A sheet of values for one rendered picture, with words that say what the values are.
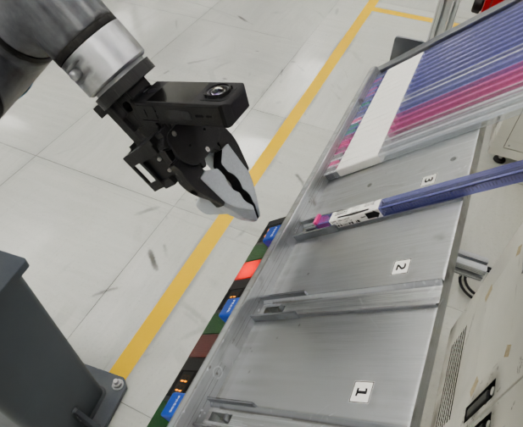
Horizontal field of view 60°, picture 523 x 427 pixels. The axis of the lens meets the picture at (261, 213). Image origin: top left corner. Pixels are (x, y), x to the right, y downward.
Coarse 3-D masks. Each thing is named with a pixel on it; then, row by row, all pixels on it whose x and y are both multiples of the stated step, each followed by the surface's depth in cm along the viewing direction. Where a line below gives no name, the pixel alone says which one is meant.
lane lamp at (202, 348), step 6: (204, 336) 51; (210, 336) 50; (216, 336) 49; (198, 342) 51; (204, 342) 50; (210, 342) 49; (198, 348) 50; (204, 348) 49; (210, 348) 48; (192, 354) 50; (198, 354) 49; (204, 354) 48
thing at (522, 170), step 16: (464, 176) 38; (480, 176) 37; (496, 176) 35; (512, 176) 35; (416, 192) 41; (432, 192) 39; (448, 192) 38; (464, 192) 38; (384, 208) 43; (400, 208) 42; (320, 224) 48
